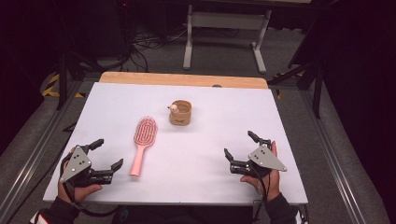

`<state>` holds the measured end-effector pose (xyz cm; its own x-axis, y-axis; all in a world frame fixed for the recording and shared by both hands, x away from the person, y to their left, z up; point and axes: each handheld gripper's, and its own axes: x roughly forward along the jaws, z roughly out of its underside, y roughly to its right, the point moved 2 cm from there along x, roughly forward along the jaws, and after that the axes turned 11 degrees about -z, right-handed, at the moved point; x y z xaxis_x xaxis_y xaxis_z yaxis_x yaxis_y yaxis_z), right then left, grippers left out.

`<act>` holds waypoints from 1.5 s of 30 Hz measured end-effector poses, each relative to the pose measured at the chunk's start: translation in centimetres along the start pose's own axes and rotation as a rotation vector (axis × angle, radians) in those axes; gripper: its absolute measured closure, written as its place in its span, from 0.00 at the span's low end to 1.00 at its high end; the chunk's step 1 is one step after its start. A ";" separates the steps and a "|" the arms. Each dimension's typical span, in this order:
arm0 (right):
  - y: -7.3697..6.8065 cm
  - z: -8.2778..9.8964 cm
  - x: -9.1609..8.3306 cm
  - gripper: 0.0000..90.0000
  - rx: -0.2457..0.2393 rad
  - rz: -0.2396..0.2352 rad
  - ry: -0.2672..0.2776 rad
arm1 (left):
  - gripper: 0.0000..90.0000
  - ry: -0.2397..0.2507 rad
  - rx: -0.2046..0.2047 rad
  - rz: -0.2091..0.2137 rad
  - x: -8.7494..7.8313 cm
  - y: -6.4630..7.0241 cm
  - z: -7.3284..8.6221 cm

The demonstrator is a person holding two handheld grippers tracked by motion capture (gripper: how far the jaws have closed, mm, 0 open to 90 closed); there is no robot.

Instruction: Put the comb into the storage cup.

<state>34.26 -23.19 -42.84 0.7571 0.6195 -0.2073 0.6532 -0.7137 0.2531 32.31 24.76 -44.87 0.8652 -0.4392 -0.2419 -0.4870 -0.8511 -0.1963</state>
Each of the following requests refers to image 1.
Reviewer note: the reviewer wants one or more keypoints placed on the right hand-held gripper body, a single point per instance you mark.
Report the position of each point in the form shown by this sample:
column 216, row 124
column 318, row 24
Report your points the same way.
column 264, row 158

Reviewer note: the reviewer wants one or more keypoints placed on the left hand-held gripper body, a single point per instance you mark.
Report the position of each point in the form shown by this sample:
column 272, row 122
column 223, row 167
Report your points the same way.
column 76, row 163

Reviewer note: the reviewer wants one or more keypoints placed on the pink hairbrush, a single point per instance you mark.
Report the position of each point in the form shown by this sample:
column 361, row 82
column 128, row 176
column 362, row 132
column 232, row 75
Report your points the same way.
column 145, row 130

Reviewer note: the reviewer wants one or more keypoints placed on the tan round holder with figurine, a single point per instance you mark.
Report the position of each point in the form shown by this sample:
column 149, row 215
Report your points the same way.
column 180, row 118

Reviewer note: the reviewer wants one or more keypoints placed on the person's right hand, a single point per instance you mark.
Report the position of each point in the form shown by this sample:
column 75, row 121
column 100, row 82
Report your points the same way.
column 273, row 185

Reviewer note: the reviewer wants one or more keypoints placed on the person's left hand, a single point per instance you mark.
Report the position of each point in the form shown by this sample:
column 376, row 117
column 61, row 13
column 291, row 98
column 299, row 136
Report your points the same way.
column 81, row 193

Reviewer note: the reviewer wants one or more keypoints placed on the white table board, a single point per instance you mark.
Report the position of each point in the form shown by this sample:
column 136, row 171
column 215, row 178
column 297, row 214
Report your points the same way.
column 193, row 155

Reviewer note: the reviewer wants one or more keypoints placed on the yellow black hazard tape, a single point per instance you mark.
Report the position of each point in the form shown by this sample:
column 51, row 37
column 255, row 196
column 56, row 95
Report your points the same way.
column 51, row 88
column 278, row 93

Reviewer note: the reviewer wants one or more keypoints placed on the black metal stand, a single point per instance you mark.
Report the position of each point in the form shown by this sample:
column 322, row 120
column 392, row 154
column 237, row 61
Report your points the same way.
column 63, row 77
column 317, row 90

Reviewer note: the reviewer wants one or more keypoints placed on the aluminium floor rail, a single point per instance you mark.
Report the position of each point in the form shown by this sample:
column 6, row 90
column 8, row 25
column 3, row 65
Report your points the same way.
column 34, row 155
column 334, row 161

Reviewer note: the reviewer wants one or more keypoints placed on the grey metal desk frame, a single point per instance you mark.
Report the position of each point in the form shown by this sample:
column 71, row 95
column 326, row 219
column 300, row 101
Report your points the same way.
column 229, row 21

